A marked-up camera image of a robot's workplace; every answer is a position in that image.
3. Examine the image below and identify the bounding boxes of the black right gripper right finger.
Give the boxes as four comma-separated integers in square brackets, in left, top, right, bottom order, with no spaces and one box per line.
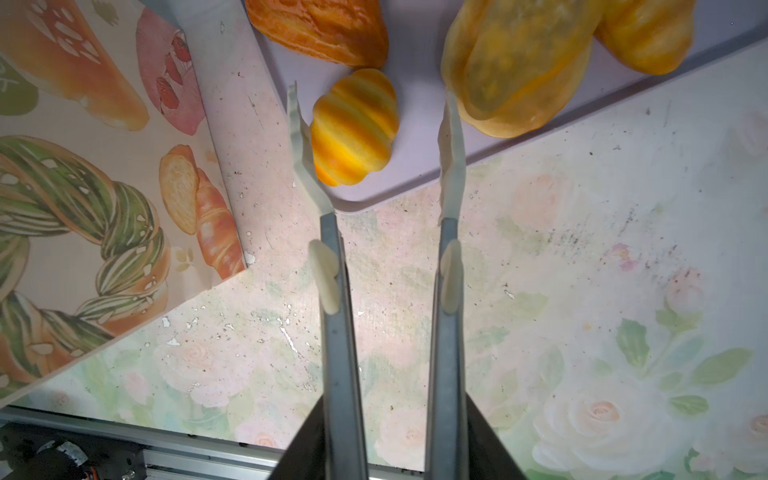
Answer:
[466,394,527,480]

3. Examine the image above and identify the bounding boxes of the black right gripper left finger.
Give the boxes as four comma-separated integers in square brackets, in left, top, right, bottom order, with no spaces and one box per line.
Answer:
[269,397,326,480]

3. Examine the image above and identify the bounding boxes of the metal kitchen tongs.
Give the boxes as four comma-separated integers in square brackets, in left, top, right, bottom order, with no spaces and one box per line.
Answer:
[287,85,470,479]

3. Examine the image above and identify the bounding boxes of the printed paper bag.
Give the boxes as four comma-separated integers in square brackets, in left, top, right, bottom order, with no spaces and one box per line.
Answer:
[1,1,245,404]

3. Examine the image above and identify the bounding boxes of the yellow oval bread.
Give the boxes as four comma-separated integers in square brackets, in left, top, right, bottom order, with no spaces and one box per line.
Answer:
[443,1,605,120]

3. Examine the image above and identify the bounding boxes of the striped croissant fake bread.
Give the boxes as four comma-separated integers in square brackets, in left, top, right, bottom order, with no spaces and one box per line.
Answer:
[594,0,696,75]

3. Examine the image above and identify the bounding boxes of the glazed ring donut bread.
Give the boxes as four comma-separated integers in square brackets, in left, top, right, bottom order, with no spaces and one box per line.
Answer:
[457,40,592,139]

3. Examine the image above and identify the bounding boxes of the orange brown fake bread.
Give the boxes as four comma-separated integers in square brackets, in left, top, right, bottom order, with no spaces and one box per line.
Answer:
[245,0,389,68]

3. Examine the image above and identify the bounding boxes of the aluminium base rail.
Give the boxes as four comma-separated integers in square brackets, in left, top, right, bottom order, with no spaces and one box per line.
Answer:
[0,404,421,480]

